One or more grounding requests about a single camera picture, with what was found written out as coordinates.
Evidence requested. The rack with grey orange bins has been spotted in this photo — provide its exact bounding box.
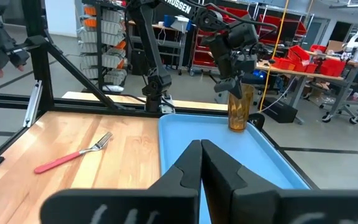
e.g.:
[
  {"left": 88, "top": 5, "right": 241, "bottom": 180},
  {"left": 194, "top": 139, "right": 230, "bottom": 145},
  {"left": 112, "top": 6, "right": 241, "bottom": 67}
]
[{"left": 78, "top": 0, "right": 129, "bottom": 94}]

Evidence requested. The black aluminium table frame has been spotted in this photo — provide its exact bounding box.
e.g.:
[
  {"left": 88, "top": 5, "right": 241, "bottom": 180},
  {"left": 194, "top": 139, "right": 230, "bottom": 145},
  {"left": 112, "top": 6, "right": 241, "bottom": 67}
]
[{"left": 0, "top": 0, "right": 319, "bottom": 190}]

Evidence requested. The silver aluminium rail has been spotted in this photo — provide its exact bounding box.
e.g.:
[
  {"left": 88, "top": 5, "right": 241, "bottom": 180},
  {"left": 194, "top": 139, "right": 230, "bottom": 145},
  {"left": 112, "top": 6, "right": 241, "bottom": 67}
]
[{"left": 22, "top": 80, "right": 44, "bottom": 128}]

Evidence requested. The red shelf unit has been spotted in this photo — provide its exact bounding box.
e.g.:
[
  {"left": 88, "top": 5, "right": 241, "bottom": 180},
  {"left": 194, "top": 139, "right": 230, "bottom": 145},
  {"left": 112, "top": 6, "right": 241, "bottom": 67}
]
[{"left": 256, "top": 13, "right": 308, "bottom": 45}]

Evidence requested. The wooden top workbench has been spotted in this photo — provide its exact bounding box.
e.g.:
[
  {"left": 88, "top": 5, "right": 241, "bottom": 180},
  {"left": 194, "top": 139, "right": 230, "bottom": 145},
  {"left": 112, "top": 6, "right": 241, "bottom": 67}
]
[{"left": 255, "top": 58, "right": 346, "bottom": 126}]

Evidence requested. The fork with red handle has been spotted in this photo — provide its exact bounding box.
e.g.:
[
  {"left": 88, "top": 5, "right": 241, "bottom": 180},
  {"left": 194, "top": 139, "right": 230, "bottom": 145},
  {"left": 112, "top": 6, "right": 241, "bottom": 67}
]
[{"left": 33, "top": 131, "right": 114, "bottom": 175}]

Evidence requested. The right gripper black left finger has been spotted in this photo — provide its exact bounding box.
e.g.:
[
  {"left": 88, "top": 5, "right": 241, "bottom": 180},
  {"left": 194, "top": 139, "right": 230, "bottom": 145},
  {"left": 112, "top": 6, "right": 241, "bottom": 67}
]
[{"left": 40, "top": 139, "right": 203, "bottom": 224}]

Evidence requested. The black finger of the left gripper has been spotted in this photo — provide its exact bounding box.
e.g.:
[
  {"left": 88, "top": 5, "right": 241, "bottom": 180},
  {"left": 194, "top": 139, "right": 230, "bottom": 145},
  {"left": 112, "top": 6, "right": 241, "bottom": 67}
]
[
  {"left": 213, "top": 77, "right": 239, "bottom": 94},
  {"left": 228, "top": 78, "right": 244, "bottom": 100}
]

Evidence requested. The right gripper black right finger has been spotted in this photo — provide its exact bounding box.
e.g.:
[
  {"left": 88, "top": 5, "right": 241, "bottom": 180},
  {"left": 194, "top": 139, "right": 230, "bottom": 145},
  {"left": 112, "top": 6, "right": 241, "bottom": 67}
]
[{"left": 201, "top": 139, "right": 358, "bottom": 224}]

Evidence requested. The cardboard box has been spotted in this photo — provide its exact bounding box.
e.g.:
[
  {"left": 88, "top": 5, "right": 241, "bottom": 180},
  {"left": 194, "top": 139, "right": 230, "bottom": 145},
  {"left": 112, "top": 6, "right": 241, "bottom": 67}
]
[{"left": 324, "top": 39, "right": 345, "bottom": 54}]

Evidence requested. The blue plastic tray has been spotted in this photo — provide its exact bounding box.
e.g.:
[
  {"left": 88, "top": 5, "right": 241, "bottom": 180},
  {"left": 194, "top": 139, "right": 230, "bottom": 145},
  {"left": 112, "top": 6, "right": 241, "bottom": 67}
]
[{"left": 157, "top": 113, "right": 311, "bottom": 224}]

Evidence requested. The grey wheeled cart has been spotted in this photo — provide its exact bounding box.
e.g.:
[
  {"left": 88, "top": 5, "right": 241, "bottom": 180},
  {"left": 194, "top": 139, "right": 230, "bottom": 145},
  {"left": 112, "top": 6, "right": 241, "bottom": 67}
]
[{"left": 319, "top": 66, "right": 358, "bottom": 126}]

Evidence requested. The red plastic bin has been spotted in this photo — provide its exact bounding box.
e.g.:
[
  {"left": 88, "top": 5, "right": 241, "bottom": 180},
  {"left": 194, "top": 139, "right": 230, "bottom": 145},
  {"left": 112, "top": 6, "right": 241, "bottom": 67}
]
[
  {"left": 287, "top": 44, "right": 311, "bottom": 62},
  {"left": 271, "top": 57, "right": 296, "bottom": 71},
  {"left": 309, "top": 44, "right": 328, "bottom": 54},
  {"left": 318, "top": 58, "right": 347, "bottom": 77}
]

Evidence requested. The yellow cable with plug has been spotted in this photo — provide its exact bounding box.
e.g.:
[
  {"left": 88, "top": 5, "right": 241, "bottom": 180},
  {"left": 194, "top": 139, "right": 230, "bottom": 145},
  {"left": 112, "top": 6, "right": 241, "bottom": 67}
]
[{"left": 258, "top": 0, "right": 290, "bottom": 113}]

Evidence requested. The black box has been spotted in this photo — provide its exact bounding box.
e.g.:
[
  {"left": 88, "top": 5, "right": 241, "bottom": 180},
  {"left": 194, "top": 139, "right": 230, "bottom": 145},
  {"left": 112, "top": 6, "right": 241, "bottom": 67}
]
[{"left": 259, "top": 96, "right": 298, "bottom": 124}]

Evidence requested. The metal shelf workbench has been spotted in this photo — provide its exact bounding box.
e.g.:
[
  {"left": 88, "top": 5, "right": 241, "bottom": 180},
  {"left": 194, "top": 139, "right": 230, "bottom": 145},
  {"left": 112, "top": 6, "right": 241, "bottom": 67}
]
[{"left": 127, "top": 14, "right": 196, "bottom": 75}]

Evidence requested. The white cable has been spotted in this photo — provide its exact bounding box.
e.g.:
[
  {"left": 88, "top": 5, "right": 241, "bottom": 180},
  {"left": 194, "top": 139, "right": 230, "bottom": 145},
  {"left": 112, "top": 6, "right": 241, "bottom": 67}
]
[{"left": 260, "top": 77, "right": 296, "bottom": 113}]

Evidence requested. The blue container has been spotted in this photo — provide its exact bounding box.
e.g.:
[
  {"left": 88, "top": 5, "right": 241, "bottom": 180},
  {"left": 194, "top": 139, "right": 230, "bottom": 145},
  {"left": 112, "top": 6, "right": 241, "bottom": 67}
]
[{"left": 163, "top": 14, "right": 175, "bottom": 29}]

